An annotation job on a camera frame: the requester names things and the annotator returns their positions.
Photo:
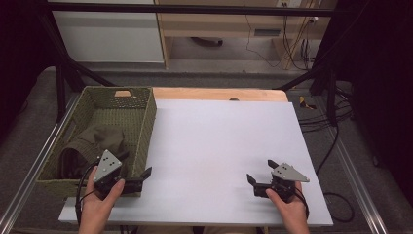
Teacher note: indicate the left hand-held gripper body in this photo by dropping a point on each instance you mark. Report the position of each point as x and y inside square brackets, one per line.
[107, 164]

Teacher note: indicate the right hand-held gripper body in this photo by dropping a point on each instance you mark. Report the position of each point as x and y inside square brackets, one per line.
[285, 174]

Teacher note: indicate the olive green shorts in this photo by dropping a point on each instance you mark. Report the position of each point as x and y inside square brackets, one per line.
[97, 139]

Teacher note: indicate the olive green woven basket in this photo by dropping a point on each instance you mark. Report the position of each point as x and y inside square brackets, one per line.
[123, 120]

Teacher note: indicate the person's right hand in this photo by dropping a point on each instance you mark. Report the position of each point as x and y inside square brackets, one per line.
[292, 209]

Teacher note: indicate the person's left hand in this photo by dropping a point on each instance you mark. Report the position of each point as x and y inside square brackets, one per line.
[97, 203]

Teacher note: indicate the white board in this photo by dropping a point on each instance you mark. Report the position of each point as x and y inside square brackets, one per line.
[211, 146]

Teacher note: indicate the yellow and black tape piece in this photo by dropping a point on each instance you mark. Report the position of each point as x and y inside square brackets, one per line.
[305, 103]

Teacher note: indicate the wooden table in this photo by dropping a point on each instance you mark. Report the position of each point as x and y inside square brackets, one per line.
[211, 93]

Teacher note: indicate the white cabinet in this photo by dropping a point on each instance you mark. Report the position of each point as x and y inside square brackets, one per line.
[110, 35]

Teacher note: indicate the grey vent panel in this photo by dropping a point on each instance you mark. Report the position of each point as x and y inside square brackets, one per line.
[267, 32]

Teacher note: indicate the dark curtain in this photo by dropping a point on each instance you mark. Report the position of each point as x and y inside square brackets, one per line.
[380, 81]
[19, 58]

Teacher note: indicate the dark object under desk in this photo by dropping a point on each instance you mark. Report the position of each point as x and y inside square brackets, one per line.
[207, 41]

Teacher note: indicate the light wooden desk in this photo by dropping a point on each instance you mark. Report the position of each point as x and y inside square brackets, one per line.
[220, 22]

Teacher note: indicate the aluminium rail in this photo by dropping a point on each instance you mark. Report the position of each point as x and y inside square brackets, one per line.
[357, 182]
[35, 156]

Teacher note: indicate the black metal frame stand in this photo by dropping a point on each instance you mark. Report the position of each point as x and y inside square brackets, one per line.
[65, 74]
[328, 84]

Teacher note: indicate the black metal frame bar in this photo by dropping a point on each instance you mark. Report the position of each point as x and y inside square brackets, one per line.
[195, 9]

